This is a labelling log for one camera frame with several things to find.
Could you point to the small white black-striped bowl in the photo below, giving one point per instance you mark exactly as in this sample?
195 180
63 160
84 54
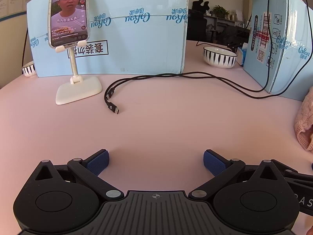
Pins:
28 70

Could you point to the white phone stand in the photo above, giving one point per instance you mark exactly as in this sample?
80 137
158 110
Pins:
78 88

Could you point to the light blue tissue pack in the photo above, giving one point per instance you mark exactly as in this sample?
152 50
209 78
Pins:
242 55

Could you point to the large light blue carton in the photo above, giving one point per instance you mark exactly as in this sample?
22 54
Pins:
137 41

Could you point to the potted green plant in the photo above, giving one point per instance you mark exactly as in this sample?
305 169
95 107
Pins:
220 11

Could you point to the background office desk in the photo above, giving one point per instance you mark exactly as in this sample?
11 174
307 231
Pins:
232 29

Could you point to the black office chair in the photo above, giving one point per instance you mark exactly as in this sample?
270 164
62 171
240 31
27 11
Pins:
198 22

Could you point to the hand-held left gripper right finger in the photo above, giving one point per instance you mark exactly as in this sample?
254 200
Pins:
215 162

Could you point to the white bowl with black stripes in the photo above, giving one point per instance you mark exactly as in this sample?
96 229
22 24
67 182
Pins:
220 60

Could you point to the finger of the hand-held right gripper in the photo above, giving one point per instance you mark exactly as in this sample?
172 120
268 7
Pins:
289 170

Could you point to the wall notice poster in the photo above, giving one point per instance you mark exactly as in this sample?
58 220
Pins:
13 0

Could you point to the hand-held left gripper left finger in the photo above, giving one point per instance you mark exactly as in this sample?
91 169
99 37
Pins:
99 162

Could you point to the smartphone with lit screen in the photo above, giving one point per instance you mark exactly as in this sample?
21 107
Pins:
68 12

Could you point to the pink knitted sweater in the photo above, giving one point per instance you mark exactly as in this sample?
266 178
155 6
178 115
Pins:
305 127

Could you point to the light blue carton with barcode label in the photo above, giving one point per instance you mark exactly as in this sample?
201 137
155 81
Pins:
256 73

